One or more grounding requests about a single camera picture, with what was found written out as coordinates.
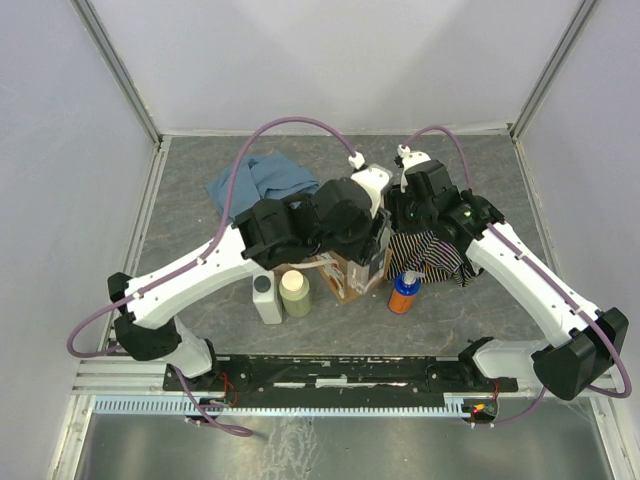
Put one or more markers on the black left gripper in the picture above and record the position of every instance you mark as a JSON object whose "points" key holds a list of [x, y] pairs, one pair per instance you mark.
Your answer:
{"points": [[372, 230]]}

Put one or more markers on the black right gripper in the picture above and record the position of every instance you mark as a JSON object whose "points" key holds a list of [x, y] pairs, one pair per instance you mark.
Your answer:
{"points": [[395, 201]]}

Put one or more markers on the white bottle with cream cap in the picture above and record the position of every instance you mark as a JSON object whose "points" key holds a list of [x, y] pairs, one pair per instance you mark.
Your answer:
{"points": [[294, 289]]}

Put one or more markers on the orange bottle with blue cap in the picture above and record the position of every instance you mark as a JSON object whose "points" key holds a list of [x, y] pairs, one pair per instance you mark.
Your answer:
{"points": [[405, 288]]}

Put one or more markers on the white bottle with grey cap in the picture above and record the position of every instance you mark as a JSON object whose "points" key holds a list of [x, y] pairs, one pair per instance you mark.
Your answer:
{"points": [[266, 298]]}

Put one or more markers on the clear bottle with grey cap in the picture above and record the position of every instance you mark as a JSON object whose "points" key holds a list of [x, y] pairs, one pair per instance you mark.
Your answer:
{"points": [[363, 278]]}

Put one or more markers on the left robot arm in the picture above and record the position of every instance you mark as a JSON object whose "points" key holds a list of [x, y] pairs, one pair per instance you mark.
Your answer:
{"points": [[270, 233]]}

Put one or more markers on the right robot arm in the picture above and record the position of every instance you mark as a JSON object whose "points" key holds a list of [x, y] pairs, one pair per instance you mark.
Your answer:
{"points": [[581, 342]]}

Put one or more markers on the watermelon print canvas bag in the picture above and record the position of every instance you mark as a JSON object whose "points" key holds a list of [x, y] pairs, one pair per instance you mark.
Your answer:
{"points": [[333, 269]]}

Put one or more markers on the black white striped cloth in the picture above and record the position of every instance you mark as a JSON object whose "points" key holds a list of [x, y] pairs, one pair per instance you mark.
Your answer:
{"points": [[424, 252]]}

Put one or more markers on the blue denim cloth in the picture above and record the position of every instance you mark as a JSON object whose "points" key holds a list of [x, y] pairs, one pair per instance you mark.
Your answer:
{"points": [[272, 176]]}

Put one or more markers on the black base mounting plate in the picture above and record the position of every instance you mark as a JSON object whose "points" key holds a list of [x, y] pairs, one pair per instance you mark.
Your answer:
{"points": [[240, 375]]}

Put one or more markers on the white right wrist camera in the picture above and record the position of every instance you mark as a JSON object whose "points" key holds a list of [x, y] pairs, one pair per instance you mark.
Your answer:
{"points": [[409, 160]]}

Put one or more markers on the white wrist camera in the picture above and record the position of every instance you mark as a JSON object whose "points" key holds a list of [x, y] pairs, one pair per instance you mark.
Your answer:
{"points": [[409, 160], [374, 179]]}

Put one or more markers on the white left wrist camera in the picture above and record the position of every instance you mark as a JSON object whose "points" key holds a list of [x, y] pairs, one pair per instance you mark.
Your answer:
{"points": [[374, 179]]}

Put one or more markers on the aluminium frame rail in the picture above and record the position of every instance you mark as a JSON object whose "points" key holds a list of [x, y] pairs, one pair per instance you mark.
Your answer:
{"points": [[119, 375]]}

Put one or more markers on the light blue cable duct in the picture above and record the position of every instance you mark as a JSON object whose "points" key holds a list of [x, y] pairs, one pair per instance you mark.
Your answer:
{"points": [[339, 403]]}

